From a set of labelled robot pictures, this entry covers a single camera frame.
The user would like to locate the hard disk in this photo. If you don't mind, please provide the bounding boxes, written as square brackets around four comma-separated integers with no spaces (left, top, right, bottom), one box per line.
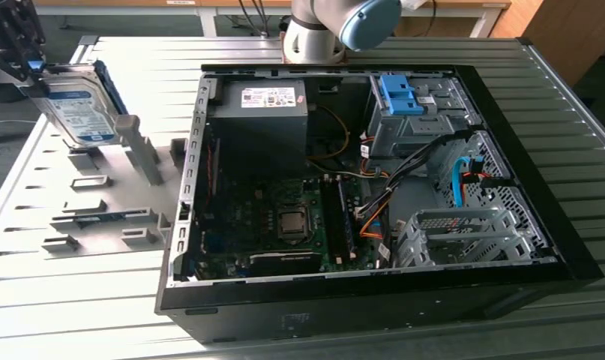
[24,59,132,151]

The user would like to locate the black RAM slot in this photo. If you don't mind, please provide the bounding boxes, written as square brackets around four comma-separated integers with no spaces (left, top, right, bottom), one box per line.
[319,174,347,264]

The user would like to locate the black mesh wastebasket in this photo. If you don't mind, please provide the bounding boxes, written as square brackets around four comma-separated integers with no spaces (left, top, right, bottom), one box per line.
[0,80,33,104]

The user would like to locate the yellow wire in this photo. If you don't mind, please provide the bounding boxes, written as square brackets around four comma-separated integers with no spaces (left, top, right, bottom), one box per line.
[305,104,352,161]

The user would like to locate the installed RAM stick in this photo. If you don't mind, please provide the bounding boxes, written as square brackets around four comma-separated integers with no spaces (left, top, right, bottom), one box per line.
[333,175,359,260]

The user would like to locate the white floor cable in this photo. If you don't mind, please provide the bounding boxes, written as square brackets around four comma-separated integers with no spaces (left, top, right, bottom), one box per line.
[0,118,39,131]

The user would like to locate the black graphics card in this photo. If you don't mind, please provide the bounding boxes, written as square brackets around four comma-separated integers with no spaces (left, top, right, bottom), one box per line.
[248,250,323,278]

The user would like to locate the black open PC case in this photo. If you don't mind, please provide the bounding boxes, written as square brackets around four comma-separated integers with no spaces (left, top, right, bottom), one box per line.
[155,63,605,344]

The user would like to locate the black cable bundle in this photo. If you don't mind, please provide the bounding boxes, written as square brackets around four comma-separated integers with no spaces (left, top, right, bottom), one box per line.
[355,130,473,221]

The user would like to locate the grey power supply unit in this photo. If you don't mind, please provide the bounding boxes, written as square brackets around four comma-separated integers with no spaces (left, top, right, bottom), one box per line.
[209,78,311,183]

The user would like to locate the orange wires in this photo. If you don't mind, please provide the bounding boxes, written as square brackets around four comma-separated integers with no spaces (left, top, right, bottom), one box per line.
[357,211,387,240]

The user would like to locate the white-legged wooden desk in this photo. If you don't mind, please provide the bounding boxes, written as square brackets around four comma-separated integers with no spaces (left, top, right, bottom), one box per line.
[31,0,513,38]

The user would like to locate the grey parts rack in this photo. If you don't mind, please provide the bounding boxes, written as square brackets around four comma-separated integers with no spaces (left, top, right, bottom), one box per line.
[39,114,189,262]

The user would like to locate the loose RAM stick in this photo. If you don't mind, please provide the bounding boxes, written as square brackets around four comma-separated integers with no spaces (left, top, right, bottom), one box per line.
[75,211,129,229]

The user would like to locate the brown wooden cabinet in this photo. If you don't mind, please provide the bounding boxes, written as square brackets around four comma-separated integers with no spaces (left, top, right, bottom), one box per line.
[490,0,605,88]

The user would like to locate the silver CPU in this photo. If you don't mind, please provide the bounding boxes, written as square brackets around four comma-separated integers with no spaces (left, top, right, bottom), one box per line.
[277,211,311,233]

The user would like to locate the grey metal drive cage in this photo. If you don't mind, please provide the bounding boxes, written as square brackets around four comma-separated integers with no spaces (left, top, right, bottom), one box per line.
[365,73,482,159]

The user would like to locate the CPU socket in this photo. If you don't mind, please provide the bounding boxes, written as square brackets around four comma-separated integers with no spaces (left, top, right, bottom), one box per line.
[273,202,316,245]

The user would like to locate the blue plastic drive latch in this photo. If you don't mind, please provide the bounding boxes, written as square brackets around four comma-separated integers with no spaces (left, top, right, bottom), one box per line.
[380,74,426,116]

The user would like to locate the white and grey wire bundle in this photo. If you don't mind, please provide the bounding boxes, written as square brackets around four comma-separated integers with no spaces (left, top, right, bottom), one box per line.
[307,159,391,182]

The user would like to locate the grey metal disk bay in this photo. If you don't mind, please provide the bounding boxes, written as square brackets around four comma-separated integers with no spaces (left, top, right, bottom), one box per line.
[392,205,550,269]

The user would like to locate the green motherboard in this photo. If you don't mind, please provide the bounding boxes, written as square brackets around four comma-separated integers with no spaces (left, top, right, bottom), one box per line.
[195,174,387,281]

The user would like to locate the blue data wire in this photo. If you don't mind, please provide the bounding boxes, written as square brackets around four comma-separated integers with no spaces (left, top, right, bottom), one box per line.
[450,156,485,209]

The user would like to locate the red power wire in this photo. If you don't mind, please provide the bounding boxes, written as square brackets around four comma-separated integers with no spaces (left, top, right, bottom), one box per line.
[458,170,492,187]

